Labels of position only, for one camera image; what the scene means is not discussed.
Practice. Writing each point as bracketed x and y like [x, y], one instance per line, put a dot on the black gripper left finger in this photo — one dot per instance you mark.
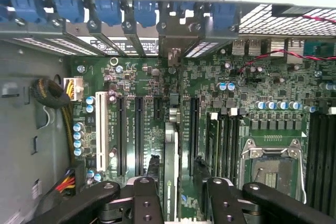
[147, 203]

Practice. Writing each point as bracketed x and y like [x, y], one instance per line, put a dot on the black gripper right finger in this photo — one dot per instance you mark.
[223, 203]

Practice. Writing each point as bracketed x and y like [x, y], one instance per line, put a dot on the black RAM slot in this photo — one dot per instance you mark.
[326, 155]
[230, 145]
[236, 145]
[319, 155]
[311, 155]
[223, 145]
[333, 155]

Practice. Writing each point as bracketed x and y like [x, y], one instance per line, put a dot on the CPU socket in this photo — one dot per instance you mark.
[273, 171]

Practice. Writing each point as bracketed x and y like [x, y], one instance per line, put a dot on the long black expansion slot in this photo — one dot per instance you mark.
[194, 134]
[139, 134]
[121, 134]

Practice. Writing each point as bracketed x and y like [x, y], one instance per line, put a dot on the metal locking lever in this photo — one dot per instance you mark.
[304, 179]

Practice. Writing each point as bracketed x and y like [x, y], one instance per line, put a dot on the white expansion slot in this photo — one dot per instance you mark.
[102, 129]

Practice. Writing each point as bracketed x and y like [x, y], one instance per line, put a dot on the short black expansion slot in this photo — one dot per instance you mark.
[157, 108]

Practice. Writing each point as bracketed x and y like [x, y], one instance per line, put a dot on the green motherboard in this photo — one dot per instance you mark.
[147, 77]

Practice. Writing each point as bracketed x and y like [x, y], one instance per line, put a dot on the white power connector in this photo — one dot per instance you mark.
[76, 89]

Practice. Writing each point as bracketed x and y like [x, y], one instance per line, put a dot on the black open PC case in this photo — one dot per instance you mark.
[34, 31]

